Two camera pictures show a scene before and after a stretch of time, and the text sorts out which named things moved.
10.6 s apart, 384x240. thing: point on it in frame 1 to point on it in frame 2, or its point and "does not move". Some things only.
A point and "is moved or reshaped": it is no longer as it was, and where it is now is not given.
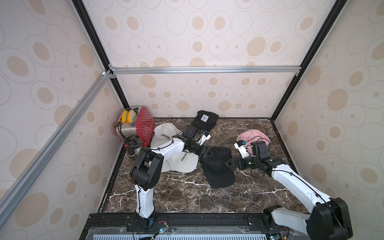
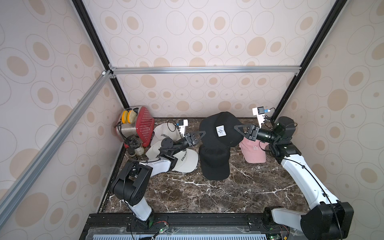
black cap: (218, 174) is moved or reshaped
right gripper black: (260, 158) to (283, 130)
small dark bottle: (131, 151) does not move
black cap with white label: (205, 120) is moved or reshaped
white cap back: (163, 133) does not move
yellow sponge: (130, 117) does not move
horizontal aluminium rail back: (127, 71) does not move
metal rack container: (126, 127) does not move
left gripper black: (203, 153) to (188, 140)
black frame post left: (91, 30) does not move
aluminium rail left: (55, 140) does not move
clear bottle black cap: (134, 140) does not move
